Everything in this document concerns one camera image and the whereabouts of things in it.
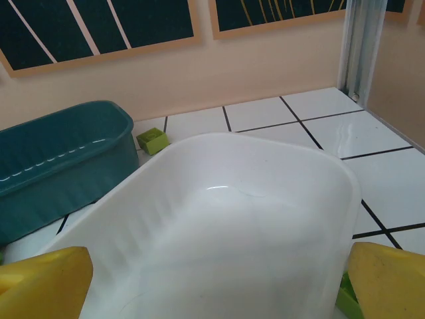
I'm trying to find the teal plastic container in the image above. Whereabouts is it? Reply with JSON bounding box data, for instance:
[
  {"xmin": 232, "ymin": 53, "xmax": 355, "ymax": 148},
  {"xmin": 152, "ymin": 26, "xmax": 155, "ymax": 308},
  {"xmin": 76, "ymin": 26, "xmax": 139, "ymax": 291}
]
[{"xmin": 0, "ymin": 100, "xmax": 139, "ymax": 247}]

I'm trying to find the green lego brick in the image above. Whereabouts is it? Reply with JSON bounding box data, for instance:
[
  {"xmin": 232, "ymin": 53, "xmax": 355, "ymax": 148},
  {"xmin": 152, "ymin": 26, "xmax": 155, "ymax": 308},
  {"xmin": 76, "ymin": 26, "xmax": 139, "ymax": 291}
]
[
  {"xmin": 135, "ymin": 127, "xmax": 172, "ymax": 156},
  {"xmin": 335, "ymin": 271, "xmax": 363, "ymax": 319}
]

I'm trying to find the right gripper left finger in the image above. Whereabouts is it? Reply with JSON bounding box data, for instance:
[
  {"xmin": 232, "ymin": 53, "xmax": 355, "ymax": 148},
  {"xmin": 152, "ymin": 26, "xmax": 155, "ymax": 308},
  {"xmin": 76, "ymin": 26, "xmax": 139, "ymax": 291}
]
[{"xmin": 0, "ymin": 246, "xmax": 94, "ymax": 319}]

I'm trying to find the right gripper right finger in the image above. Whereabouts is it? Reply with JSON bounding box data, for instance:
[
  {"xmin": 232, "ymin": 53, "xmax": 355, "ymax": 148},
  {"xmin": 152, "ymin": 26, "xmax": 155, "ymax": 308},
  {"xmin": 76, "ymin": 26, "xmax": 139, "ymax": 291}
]
[{"xmin": 347, "ymin": 242, "xmax": 425, "ymax": 319}]

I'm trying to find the aluminium frame post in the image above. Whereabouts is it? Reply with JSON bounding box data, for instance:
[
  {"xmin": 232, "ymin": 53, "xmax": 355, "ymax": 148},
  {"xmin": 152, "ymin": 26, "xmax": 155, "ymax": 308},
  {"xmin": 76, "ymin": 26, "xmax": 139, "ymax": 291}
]
[{"xmin": 337, "ymin": 0, "xmax": 388, "ymax": 100}]

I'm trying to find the dark floral wall panel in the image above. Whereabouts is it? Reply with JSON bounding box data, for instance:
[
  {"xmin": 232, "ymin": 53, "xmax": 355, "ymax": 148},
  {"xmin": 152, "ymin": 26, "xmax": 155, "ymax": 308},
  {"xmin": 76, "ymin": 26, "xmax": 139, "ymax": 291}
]
[
  {"xmin": 384, "ymin": 0, "xmax": 425, "ymax": 26},
  {"xmin": 212, "ymin": 0, "xmax": 349, "ymax": 41},
  {"xmin": 0, "ymin": 0, "xmax": 204, "ymax": 79}
]

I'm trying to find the white plastic container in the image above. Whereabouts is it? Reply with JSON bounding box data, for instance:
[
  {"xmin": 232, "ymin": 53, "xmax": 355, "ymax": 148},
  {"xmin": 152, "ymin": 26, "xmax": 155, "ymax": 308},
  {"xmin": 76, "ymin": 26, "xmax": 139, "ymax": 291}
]
[{"xmin": 31, "ymin": 132, "xmax": 363, "ymax": 319}]

